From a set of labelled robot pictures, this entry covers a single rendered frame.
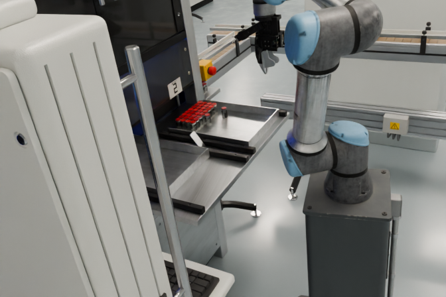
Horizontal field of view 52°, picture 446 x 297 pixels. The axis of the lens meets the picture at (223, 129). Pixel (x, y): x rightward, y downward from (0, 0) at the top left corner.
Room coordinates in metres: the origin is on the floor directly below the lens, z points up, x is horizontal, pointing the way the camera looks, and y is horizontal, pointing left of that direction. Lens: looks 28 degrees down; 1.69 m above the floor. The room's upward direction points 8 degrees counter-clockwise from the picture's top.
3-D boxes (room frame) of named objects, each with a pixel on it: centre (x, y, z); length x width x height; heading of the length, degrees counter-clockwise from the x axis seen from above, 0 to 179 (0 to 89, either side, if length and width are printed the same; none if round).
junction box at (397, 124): (2.05, -0.89, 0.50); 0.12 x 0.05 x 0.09; 57
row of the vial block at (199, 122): (1.61, 0.06, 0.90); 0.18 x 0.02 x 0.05; 147
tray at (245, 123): (1.56, -0.01, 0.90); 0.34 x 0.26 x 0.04; 57
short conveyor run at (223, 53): (2.21, 0.02, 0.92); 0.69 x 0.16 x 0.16; 147
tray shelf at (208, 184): (1.44, 0.12, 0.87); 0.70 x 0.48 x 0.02; 147
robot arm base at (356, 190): (1.18, -0.37, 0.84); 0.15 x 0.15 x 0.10
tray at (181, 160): (1.33, 0.27, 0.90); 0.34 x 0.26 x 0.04; 57
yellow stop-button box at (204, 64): (1.89, 0.05, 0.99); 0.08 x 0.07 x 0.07; 57
